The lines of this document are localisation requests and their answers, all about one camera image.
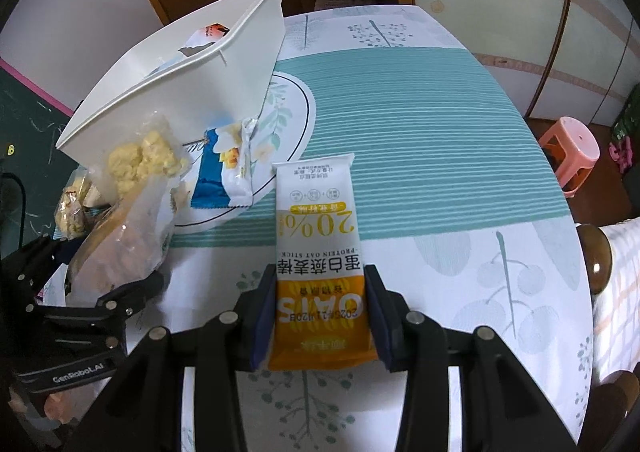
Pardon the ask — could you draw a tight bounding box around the clear bag of yellow crackers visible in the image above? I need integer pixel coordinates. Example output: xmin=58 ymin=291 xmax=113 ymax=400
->
xmin=65 ymin=177 xmax=176 ymax=307

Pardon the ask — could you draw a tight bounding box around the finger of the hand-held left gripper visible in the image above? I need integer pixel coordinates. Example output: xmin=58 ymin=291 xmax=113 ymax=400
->
xmin=0 ymin=234 xmax=66 ymax=305
xmin=95 ymin=272 xmax=166 ymax=321

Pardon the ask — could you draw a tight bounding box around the pink framed chalkboard easel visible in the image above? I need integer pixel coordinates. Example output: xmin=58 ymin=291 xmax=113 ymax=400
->
xmin=0 ymin=56 xmax=76 ymax=243

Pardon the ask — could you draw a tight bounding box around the dark green bag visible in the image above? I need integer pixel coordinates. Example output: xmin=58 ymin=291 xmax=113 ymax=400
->
xmin=610 ymin=84 xmax=640 ymax=147

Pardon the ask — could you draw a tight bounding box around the pink plastic stool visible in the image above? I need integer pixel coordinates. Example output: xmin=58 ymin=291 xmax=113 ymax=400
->
xmin=537 ymin=117 xmax=601 ymax=197

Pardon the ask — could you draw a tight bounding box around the blue white snack packet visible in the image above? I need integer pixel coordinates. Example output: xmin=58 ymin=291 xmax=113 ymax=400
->
xmin=190 ymin=119 xmax=258 ymax=210

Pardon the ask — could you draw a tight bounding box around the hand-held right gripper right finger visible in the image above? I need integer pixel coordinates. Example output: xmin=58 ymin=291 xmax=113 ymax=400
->
xmin=364 ymin=263 xmax=583 ymax=452

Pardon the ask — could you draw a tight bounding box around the white checked blanket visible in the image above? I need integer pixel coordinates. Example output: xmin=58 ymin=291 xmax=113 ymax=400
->
xmin=592 ymin=217 xmax=640 ymax=383

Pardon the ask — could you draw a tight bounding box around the wooden bedpost knob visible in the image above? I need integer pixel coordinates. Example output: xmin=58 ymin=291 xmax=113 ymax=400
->
xmin=575 ymin=224 xmax=613 ymax=293

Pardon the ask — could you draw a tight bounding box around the pink toy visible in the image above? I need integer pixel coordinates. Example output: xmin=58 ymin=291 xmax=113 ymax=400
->
xmin=607 ymin=139 xmax=633 ymax=175

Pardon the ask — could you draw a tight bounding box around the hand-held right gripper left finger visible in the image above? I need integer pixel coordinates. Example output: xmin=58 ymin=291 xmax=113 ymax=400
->
xmin=82 ymin=264 xmax=279 ymax=452

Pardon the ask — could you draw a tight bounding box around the red orange snack packet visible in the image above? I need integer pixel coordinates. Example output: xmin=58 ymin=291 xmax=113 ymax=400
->
xmin=197 ymin=22 xmax=232 ymax=40

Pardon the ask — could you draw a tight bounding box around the yellow puffed snack packet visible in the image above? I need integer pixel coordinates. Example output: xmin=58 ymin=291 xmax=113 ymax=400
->
xmin=52 ymin=172 xmax=101 ymax=237
xmin=97 ymin=114 xmax=191 ymax=200

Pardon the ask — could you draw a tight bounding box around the white orange oat bar packet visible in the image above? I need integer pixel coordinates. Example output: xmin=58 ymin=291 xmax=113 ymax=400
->
xmin=267 ymin=153 xmax=381 ymax=372

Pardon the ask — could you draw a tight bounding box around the person's left hand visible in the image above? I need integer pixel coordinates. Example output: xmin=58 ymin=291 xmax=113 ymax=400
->
xmin=42 ymin=389 xmax=71 ymax=420

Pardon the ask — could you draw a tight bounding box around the white plastic bin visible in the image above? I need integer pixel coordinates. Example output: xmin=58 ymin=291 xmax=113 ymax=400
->
xmin=55 ymin=0 xmax=287 ymax=183

